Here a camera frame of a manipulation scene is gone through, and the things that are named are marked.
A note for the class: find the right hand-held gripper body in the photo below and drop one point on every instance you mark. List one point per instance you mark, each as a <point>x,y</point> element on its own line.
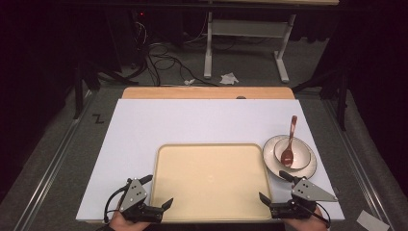
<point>308,192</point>

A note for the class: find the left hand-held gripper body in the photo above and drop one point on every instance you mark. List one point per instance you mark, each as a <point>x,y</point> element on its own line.
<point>134,195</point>

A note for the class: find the brown wooden spoon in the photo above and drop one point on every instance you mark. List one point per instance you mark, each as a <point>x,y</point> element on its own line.
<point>287,155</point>

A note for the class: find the white plate with dark rim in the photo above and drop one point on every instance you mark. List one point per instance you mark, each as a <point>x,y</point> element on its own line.
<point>269,160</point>

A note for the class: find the white bowl with dark rim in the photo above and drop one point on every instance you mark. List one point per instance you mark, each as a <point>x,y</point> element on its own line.
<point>301,154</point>

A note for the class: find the beige plastic tray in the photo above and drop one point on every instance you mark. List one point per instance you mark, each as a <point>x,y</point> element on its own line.
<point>211,183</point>

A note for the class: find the person's left hand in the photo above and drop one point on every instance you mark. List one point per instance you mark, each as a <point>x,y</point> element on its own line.
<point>123,225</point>

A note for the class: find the person's right hand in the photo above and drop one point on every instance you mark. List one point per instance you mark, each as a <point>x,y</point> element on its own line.
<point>304,225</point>

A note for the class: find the white table cover sheet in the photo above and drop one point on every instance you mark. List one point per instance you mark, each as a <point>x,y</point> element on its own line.
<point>179,122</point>

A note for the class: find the flat white paper sheet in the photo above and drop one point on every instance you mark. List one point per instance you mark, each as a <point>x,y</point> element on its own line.
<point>372,221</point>

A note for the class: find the black metal stand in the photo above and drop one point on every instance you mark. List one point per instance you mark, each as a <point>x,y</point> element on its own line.
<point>78,93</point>
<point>342,96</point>

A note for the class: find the small crumpled white paper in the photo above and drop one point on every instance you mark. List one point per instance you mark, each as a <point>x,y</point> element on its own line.
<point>189,82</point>

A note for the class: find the large crumpled white paper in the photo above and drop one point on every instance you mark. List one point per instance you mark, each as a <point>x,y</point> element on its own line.
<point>229,78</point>

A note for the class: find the metal floor rail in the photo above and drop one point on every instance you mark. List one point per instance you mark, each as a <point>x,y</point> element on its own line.
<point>51,173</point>
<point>356,166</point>

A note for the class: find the white metal stand frame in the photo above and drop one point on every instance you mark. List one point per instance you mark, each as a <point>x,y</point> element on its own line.
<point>247,28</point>

